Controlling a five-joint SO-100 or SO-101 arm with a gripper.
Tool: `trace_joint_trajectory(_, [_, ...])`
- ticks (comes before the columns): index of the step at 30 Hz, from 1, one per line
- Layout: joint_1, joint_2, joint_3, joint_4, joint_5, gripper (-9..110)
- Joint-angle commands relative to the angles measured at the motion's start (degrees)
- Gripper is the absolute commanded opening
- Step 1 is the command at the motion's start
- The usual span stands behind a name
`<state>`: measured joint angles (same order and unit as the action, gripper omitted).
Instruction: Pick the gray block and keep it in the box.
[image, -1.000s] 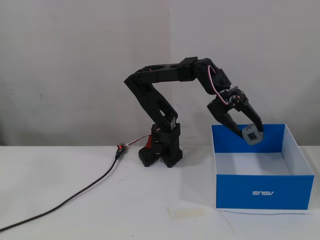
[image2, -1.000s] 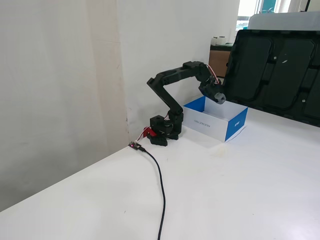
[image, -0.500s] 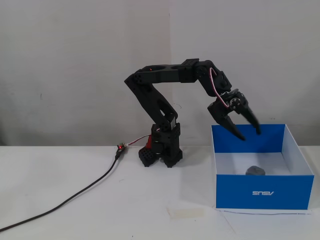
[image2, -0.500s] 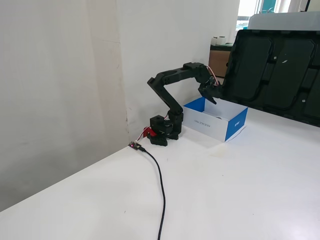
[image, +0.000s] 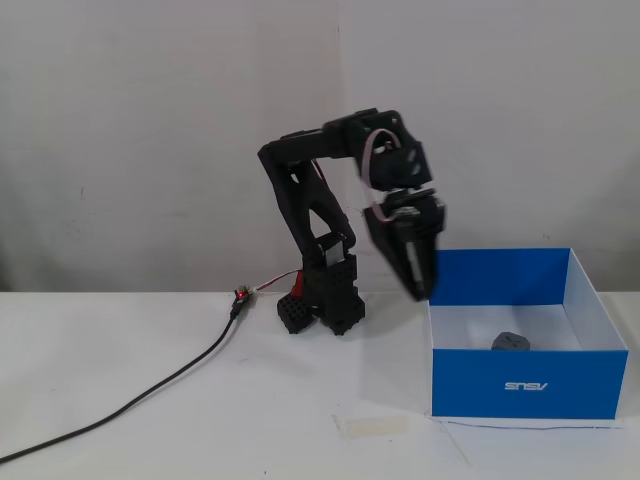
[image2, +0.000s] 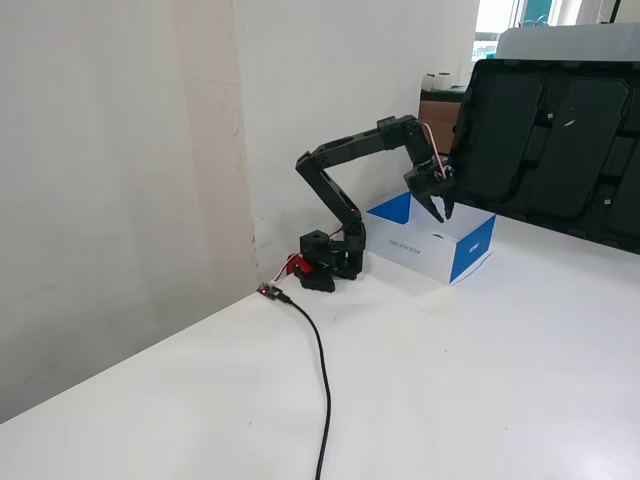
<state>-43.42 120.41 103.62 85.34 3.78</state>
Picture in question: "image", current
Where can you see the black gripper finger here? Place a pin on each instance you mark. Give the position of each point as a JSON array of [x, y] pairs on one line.
[[390, 250], [424, 265]]

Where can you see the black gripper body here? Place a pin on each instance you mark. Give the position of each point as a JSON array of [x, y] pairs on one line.
[[419, 226]]

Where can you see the gray cube block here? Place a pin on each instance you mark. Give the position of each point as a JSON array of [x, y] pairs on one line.
[[510, 342]]

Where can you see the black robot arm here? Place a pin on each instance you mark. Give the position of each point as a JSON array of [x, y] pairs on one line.
[[295, 200]]

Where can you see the blue white cardboard box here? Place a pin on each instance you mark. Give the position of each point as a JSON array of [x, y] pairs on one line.
[[525, 385]]

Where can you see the red clamp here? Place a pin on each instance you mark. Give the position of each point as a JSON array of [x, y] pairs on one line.
[[298, 285]]

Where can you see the small controller board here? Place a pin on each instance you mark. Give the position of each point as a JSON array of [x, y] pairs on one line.
[[242, 295]]

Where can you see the clear tape strip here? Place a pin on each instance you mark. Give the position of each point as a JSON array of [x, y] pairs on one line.
[[372, 426]]

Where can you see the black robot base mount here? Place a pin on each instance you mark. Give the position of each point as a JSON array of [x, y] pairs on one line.
[[340, 300]]

